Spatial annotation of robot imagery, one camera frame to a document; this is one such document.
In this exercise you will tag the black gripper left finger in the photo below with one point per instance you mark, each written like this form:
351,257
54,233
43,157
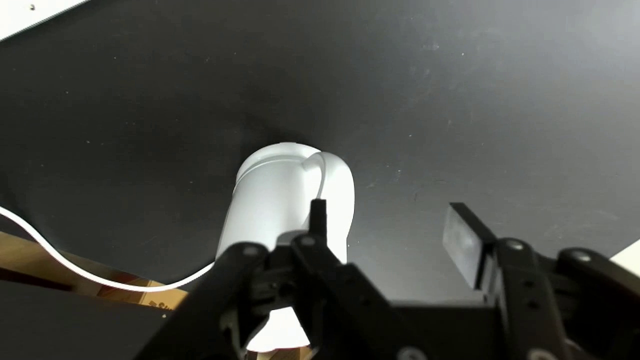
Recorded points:
334,303

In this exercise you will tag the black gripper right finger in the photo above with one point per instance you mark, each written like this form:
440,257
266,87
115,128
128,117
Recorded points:
575,307

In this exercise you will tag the white electric kettle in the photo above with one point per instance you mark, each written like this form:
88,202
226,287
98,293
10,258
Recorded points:
275,189

